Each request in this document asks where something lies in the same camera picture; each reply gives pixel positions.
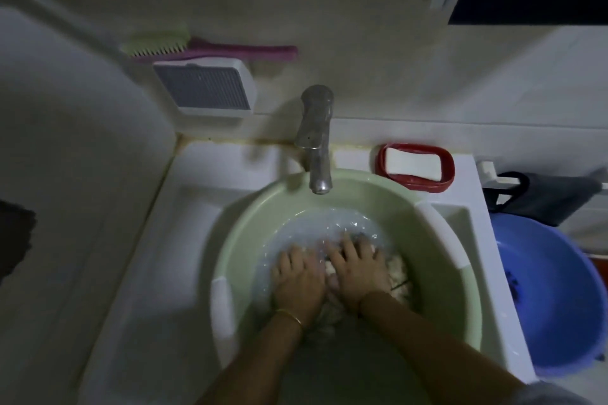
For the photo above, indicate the white soap bar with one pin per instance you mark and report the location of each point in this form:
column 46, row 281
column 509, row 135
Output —
column 411, row 163

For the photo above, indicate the light green plastic basin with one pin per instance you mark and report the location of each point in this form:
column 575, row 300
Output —
column 442, row 314

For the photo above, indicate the person's grey patterned shirt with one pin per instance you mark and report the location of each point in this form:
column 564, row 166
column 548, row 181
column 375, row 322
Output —
column 556, row 395

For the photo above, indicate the dark grey cloth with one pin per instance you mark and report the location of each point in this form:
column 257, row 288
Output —
column 551, row 198

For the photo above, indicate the green and pink scrub brush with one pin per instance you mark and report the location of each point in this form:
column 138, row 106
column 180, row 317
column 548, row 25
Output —
column 228, row 51

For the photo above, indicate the person's right hand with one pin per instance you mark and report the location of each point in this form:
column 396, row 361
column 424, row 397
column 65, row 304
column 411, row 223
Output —
column 358, row 272

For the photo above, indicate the blue plastic basin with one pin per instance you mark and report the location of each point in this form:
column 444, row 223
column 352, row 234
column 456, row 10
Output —
column 551, row 295

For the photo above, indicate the red soap dish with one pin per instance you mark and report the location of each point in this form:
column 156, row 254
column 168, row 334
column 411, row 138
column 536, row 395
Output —
column 413, row 184

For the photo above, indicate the dark purple towel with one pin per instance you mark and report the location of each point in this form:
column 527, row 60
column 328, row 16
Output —
column 14, row 238

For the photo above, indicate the person's left hand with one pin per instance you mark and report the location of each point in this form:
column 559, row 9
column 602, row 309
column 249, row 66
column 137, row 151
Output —
column 297, row 283

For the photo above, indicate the white wall box grey ribbed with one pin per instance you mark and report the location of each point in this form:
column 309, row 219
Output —
column 204, row 86

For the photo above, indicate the cream leaf-patterned clothes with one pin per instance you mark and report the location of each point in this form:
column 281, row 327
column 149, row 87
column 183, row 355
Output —
column 399, row 276

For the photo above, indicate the person's right forearm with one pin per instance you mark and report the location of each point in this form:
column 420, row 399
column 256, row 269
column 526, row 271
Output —
column 427, row 357

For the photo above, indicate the white ceramic sink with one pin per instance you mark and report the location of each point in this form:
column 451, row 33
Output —
column 157, row 253

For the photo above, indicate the person's left forearm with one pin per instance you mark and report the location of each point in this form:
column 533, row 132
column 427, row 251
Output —
column 256, row 366

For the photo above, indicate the gold bangle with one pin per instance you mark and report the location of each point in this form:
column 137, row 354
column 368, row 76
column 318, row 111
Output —
column 292, row 317

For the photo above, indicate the red bucket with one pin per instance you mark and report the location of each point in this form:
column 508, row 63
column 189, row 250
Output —
column 601, row 269

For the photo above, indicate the metal faucet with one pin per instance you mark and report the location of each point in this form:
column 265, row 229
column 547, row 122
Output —
column 316, row 134

